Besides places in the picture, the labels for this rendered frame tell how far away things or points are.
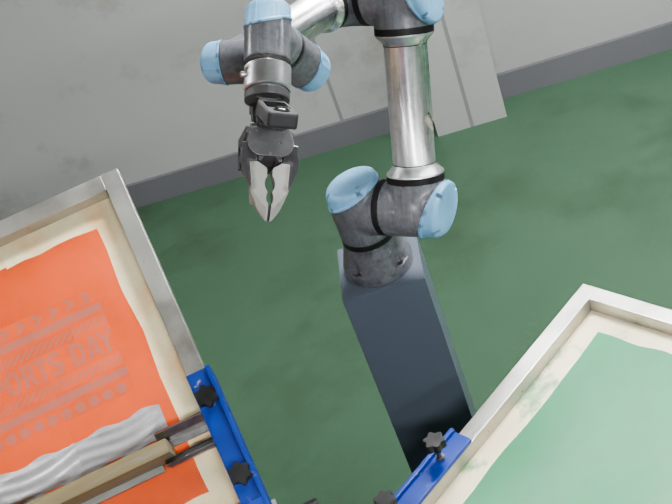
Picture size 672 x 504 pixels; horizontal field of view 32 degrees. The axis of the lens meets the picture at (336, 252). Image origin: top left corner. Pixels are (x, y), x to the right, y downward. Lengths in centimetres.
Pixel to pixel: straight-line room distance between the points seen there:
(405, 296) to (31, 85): 291
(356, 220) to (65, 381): 66
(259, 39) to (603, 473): 107
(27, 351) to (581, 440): 112
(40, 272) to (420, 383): 86
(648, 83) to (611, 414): 279
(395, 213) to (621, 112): 267
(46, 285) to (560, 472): 110
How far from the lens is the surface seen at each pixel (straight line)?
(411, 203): 232
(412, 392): 268
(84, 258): 248
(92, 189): 250
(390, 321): 253
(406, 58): 228
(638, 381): 249
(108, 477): 223
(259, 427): 405
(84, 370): 240
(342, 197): 237
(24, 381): 244
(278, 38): 187
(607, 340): 258
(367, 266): 246
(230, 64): 201
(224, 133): 515
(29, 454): 240
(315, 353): 422
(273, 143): 180
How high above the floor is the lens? 277
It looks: 37 degrees down
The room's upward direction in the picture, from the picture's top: 22 degrees counter-clockwise
